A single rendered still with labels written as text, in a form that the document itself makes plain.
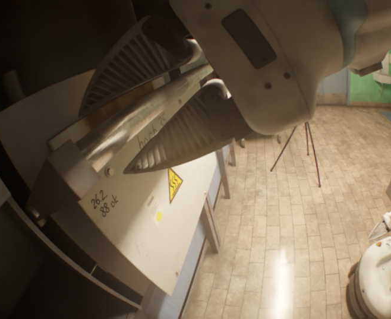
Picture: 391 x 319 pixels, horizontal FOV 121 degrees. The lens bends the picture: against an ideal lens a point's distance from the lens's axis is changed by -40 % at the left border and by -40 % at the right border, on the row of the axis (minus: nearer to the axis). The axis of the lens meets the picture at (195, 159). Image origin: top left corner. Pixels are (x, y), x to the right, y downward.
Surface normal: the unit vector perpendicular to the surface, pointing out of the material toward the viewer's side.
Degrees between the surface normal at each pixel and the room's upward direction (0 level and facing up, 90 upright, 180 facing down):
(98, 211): 90
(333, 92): 90
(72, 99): 90
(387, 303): 35
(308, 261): 0
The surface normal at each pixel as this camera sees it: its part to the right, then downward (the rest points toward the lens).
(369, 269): -0.76, -0.65
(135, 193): 0.94, -0.04
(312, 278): -0.22, -0.82
